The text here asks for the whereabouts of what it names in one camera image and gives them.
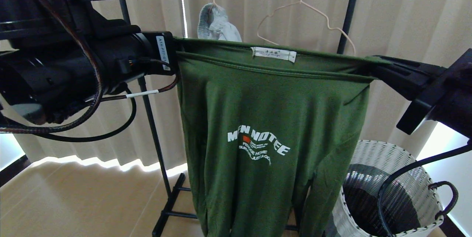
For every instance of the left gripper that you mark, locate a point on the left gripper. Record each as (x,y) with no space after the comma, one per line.
(140,56)

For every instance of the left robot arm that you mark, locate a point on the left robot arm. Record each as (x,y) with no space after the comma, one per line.
(37,63)

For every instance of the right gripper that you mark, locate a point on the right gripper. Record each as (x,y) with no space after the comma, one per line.
(453,93)

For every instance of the black clothes rack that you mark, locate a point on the black clothes rack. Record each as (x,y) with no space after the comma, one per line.
(350,8)

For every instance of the pale grey shorts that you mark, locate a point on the pale grey shorts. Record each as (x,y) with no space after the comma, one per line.
(217,27)

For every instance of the white laundry basket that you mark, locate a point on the white laundry basket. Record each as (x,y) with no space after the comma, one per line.
(372,152)

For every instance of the green garment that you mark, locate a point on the green garment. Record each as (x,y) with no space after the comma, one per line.
(258,100)

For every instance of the beige curtain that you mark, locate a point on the beige curtain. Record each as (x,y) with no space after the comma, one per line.
(405,16)

